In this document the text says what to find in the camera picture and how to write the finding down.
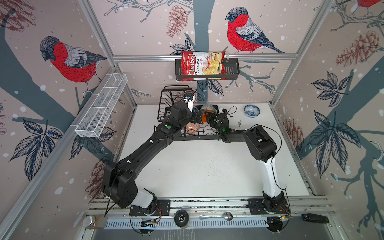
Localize black round tape roll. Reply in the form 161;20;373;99
174;210;190;229

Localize orange plastic bowl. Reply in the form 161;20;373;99
202;110;215;123

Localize dark wall shelf basket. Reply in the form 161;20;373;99
175;59;240;82

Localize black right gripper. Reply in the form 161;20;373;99
202;111;221;136

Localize blue floral white bowl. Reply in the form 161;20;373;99
244;105;261;118

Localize black remote device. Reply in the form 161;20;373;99
302;213;329;224

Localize black wire dish rack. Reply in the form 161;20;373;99
157;85;220;141

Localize glass jar metal lid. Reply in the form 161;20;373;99
82;215;108;230

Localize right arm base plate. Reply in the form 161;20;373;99
246;198;291;215

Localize white wire mesh basket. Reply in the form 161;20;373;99
75;73;128;138

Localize red cassava chips bag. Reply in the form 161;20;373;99
181;51;226;82

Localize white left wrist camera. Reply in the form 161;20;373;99
184;93;196;112

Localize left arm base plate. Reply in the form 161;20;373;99
130;200;171;217

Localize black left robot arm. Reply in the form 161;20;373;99
102;100;194;209

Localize metal spoon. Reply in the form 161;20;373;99
199;212;234;221

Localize red orange patterned bowl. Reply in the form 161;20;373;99
186;123;200;134

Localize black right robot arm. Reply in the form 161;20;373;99
203;112;291;214

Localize green patterned bowl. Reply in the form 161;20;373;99
200;104;217;113

